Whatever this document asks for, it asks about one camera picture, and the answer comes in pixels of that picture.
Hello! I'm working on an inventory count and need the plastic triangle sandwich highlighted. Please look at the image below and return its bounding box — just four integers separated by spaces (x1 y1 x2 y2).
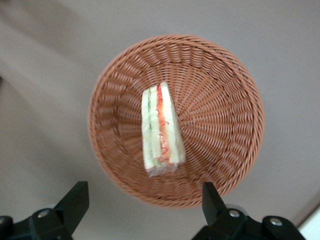
141 83 187 179

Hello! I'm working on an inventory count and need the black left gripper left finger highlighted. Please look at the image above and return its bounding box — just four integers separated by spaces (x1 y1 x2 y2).
0 181 90 240

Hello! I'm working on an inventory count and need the brown round wicker basket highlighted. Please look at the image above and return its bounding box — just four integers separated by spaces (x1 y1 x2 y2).
86 34 265 210

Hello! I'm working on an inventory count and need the cream plastic serving tray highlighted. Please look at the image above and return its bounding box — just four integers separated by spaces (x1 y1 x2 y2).
297 204 320 240

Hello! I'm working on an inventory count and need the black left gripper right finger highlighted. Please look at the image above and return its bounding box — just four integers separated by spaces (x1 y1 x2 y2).
191 181 308 240

